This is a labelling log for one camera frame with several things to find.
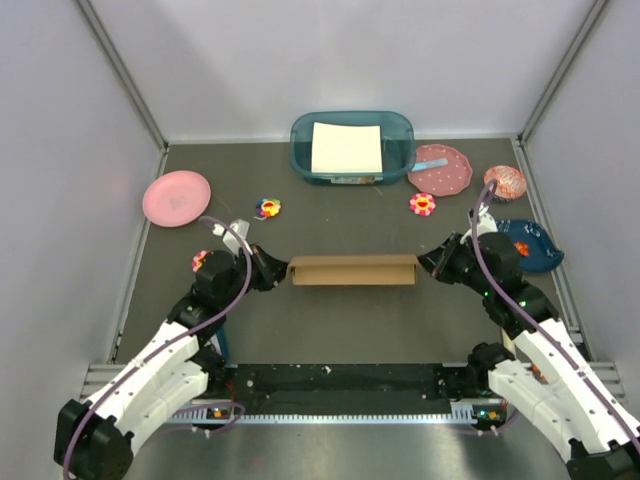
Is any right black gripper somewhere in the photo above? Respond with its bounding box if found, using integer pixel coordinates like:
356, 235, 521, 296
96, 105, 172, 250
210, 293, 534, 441
413, 231, 492, 296

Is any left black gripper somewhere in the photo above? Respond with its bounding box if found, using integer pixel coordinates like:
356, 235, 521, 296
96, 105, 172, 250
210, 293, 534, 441
219, 243, 297, 308

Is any brown cardboard box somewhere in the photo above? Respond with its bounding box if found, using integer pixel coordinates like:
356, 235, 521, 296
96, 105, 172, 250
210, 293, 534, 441
288, 254, 418, 286

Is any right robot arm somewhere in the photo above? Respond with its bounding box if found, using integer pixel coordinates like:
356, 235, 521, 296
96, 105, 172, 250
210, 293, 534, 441
418, 233, 639, 479

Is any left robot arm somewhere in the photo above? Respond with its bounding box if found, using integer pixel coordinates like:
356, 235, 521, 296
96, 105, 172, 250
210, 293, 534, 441
53, 245, 288, 479

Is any pink smiling flower toy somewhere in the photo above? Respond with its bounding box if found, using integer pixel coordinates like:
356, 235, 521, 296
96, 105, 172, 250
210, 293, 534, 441
409, 192, 436, 217

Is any rainbow flower toy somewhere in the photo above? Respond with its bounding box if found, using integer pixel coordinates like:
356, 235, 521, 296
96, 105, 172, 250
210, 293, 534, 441
254, 198, 282, 221

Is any pink dotted plate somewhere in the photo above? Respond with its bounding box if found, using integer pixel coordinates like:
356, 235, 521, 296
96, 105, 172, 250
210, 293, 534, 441
407, 144, 473, 197

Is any blue packaged item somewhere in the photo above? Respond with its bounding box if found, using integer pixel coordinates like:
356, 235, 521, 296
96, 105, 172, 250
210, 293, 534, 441
209, 327, 230, 363

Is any small orange toy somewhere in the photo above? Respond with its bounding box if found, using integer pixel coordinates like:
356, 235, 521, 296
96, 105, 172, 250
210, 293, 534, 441
514, 242, 530, 257

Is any light blue marker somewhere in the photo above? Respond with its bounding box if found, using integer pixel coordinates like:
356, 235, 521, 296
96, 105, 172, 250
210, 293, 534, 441
411, 158, 449, 172

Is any dark blue leaf dish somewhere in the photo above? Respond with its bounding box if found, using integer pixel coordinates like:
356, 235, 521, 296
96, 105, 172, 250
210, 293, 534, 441
496, 219, 565, 274

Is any red patterned bowl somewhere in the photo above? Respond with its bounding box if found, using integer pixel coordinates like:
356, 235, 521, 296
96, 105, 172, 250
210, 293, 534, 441
483, 165, 527, 202

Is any pink round plate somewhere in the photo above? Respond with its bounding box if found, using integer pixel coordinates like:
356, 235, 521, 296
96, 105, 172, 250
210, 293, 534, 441
142, 170, 211, 228

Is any teal plastic bin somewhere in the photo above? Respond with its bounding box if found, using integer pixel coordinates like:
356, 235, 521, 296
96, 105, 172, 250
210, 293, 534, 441
289, 110, 416, 185

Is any white paper sheet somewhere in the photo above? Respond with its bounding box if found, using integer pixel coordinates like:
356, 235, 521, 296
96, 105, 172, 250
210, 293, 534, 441
311, 122, 383, 174

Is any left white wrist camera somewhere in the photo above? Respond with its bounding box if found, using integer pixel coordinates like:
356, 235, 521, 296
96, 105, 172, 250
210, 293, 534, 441
210, 219, 250, 255

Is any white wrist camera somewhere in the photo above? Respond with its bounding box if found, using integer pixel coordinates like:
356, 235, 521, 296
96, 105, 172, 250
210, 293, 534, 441
461, 202, 498, 243
210, 219, 250, 255

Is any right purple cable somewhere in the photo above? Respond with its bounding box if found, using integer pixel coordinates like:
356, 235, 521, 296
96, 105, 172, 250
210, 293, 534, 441
470, 179, 640, 451

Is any purple cable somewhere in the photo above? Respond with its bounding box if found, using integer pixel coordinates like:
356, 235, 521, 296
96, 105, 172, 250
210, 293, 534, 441
62, 215, 254, 479
470, 179, 640, 451

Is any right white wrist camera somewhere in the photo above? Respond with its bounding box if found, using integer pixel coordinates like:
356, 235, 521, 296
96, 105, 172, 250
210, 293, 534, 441
461, 202, 498, 243

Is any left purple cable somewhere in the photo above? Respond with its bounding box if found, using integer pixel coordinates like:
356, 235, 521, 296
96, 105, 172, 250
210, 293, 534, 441
62, 215, 254, 479

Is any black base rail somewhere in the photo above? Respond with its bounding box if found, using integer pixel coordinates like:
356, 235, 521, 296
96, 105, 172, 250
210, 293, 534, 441
200, 363, 493, 414

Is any grey slotted cable duct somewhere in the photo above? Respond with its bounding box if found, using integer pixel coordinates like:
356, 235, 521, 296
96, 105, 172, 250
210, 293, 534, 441
167, 403, 507, 428

